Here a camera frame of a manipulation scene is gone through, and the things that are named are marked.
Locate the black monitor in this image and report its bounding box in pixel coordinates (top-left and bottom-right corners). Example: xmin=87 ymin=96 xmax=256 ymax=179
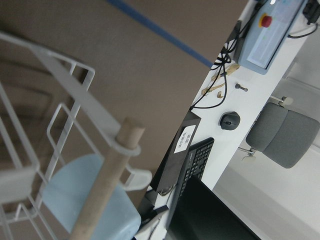
xmin=167 ymin=176 xmax=260 ymax=240

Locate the brown table mat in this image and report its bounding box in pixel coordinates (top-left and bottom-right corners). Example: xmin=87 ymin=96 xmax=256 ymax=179
xmin=0 ymin=0 xmax=251 ymax=240

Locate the black labelled box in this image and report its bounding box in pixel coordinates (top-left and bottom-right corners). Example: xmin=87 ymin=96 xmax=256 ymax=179
xmin=150 ymin=111 xmax=201 ymax=196

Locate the grey office chair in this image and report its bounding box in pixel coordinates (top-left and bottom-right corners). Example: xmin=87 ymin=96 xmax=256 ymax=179
xmin=238 ymin=96 xmax=320 ymax=169

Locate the light blue plastic cup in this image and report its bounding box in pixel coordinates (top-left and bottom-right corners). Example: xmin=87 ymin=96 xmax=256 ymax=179
xmin=42 ymin=154 xmax=141 ymax=240

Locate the white wire cup rack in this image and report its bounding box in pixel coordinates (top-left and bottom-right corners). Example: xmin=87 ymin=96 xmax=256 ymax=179
xmin=0 ymin=32 xmax=152 ymax=240

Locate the black computer mouse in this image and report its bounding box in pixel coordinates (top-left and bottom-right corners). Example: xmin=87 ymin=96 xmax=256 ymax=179
xmin=219 ymin=111 xmax=241 ymax=131

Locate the blue teach pendant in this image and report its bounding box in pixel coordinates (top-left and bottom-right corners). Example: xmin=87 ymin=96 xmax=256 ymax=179
xmin=237 ymin=0 xmax=307 ymax=75

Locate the black keyboard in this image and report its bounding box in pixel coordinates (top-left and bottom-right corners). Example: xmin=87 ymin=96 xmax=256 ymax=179
xmin=165 ymin=137 xmax=215 ymax=230

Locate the black bolt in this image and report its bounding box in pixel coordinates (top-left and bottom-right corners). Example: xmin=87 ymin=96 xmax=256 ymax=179
xmin=234 ymin=83 xmax=248 ymax=92

